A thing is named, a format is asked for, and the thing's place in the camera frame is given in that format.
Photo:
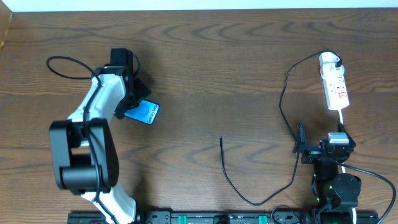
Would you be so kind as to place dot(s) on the blue Galaxy smartphone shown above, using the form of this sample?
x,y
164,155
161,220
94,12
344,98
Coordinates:
x,y
146,112

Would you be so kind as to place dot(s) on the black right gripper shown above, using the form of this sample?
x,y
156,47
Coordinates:
x,y
313,149

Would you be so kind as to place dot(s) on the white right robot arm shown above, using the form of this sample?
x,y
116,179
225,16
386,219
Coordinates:
x,y
336,191

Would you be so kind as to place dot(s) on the white power strip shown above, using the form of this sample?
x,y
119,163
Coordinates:
x,y
336,93

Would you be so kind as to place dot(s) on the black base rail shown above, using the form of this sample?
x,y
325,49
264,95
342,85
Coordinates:
x,y
164,217

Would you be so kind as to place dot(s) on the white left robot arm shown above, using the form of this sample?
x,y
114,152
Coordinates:
x,y
85,160

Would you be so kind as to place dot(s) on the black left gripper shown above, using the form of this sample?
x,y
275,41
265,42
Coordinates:
x,y
137,94

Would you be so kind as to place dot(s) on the white charger plug adapter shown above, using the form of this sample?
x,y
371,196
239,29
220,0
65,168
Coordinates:
x,y
330,65

